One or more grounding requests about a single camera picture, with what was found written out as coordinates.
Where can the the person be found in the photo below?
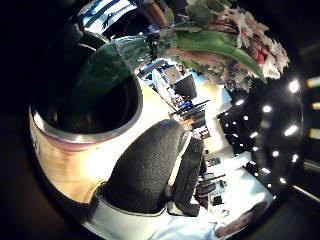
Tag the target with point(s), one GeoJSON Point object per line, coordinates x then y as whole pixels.
{"type": "Point", "coordinates": [103, 13]}

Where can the beige vase with metal rim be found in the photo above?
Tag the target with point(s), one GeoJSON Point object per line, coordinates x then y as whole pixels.
{"type": "Point", "coordinates": [63, 156]}

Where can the artificial pink white flower branch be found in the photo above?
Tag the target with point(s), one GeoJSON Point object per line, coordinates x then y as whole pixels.
{"type": "Point", "coordinates": [206, 41]}

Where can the small black clip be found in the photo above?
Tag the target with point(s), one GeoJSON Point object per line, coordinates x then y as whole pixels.
{"type": "Point", "coordinates": [153, 43]}

